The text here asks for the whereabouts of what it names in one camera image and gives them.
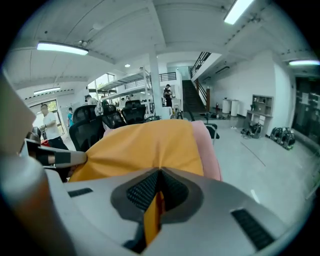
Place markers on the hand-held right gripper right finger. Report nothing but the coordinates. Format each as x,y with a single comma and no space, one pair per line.
212,212

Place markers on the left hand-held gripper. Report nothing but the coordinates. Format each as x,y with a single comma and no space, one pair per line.
12,120

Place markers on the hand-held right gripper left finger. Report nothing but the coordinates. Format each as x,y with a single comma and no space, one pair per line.
100,212

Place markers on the orange cushion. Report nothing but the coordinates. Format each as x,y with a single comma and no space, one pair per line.
140,147

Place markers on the black mesh office chair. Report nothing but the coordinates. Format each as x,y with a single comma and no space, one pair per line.
112,120
85,135
133,113
83,112

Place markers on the pink fabric sofa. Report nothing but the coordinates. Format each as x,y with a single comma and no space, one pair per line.
206,147

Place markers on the long ceiling light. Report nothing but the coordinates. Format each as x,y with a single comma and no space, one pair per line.
303,62
62,48
47,90
237,11

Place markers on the black armless chair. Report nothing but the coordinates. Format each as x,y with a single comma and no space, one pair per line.
212,130

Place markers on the black bag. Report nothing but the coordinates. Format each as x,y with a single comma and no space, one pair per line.
253,128

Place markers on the row of black green backpacks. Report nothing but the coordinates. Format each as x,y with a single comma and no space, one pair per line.
283,137

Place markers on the round ceiling light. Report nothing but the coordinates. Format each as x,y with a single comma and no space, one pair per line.
127,65

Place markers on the red fire extinguisher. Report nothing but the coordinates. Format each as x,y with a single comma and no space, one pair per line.
217,106

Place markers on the white cylindrical bin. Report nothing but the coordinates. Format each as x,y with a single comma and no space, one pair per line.
225,106
235,108

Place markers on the white pillar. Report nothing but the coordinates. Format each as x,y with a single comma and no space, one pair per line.
155,85

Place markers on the grey shelf cabinet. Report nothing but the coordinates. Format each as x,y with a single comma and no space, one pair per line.
261,112

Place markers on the black staircase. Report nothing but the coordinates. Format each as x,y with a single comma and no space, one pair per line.
192,97

